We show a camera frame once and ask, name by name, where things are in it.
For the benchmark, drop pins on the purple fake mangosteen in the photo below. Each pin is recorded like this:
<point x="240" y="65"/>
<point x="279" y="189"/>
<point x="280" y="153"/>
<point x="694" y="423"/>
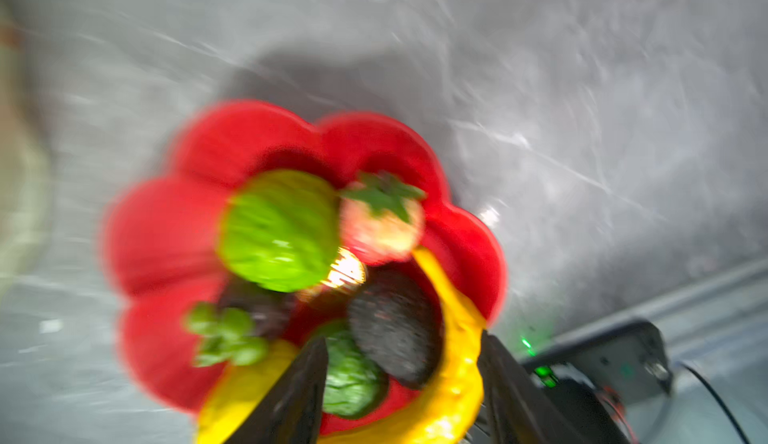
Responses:
<point x="238" y="327"/>

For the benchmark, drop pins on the yellow fake banana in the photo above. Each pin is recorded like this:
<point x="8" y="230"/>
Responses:
<point x="448" y="405"/>

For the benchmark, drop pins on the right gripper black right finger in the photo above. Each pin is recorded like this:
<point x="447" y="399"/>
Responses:
<point x="517" y="410"/>

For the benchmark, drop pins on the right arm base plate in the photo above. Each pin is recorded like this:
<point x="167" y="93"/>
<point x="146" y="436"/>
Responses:
<point x="629" y="361"/>

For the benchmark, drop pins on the cream plastic bag orange print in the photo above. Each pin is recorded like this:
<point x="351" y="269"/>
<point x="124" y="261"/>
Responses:
<point x="25" y="162"/>

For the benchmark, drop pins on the dark brown fake avocado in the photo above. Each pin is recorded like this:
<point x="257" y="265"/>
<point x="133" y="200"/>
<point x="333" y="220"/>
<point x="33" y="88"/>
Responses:
<point x="394" y="323"/>

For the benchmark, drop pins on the green fake lime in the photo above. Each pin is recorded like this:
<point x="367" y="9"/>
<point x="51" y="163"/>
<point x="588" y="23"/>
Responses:
<point x="281" y="230"/>

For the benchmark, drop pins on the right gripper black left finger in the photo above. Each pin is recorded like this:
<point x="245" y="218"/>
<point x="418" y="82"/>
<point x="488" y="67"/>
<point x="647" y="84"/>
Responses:
<point x="291" y="412"/>

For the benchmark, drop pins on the red flower-shaped plate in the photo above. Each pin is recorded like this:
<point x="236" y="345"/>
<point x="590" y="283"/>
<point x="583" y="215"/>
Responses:
<point x="158" y="241"/>

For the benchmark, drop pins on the red fake strawberry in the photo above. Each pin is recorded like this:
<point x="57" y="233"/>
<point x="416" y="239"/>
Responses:
<point x="382" y="218"/>

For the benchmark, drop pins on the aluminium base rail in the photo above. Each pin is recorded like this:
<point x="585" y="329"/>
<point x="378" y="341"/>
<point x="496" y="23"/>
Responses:
<point x="715" y="334"/>

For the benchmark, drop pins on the dark green fake avocado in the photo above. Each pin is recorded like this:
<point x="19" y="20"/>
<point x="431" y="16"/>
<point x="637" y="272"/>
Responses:
<point x="355" y="385"/>

